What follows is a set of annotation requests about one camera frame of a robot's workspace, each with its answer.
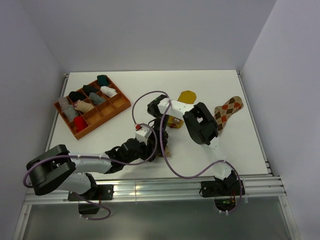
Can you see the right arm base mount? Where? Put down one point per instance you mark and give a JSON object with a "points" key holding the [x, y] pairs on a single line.
{"points": [[224, 196]]}

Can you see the white rolled sock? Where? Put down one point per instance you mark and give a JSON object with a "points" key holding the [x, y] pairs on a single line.
{"points": [[108, 91]]}

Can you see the red rolled sock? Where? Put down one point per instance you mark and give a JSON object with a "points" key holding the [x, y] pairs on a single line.
{"points": [[80, 123]]}

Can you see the dark green rolled sock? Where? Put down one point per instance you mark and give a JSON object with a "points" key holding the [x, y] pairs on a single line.
{"points": [[103, 80]]}

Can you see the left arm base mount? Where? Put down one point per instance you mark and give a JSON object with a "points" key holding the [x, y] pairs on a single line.
{"points": [[91, 202]]}

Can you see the orange argyle sock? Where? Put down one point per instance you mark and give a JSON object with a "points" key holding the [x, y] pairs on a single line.
{"points": [[223, 112]]}

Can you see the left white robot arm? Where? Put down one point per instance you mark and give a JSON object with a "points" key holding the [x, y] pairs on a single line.
{"points": [[57, 169]]}

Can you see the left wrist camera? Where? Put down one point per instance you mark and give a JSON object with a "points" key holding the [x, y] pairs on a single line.
{"points": [[142, 132]]}

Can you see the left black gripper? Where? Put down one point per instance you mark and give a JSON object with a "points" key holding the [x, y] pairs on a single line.
{"points": [[147, 149]]}

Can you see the light grey rolled sock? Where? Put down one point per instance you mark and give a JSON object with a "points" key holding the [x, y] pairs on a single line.
{"points": [[63, 102]]}

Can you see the black rolled sock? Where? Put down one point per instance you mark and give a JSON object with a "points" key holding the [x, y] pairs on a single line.
{"points": [[76, 96], [87, 89]]}

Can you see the orange compartment tray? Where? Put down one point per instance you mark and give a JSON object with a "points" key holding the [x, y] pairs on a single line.
{"points": [[101, 113]]}

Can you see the yellow sock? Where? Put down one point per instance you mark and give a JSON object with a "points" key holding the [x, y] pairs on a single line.
{"points": [[179, 107]]}

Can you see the dark grey rolled sock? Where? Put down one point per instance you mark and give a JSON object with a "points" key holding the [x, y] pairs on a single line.
{"points": [[70, 113]]}

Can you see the beige rolled sock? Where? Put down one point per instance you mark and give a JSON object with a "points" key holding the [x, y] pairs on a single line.
{"points": [[83, 107]]}

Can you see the black rolled sock upper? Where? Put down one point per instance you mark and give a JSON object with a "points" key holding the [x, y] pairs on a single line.
{"points": [[87, 89]]}

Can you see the black rolled sock left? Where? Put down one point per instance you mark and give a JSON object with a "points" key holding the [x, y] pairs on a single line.
{"points": [[76, 96]]}

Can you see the grey rolled sock middle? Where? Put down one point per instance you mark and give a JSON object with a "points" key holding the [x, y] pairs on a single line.
{"points": [[96, 99]]}

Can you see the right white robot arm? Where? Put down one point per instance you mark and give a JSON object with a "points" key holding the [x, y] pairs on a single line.
{"points": [[202, 129]]}

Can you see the brown argyle sock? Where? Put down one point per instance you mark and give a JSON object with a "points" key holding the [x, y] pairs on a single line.
{"points": [[166, 152]]}

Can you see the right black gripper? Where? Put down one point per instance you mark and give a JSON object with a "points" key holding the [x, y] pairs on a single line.
{"points": [[164, 136]]}

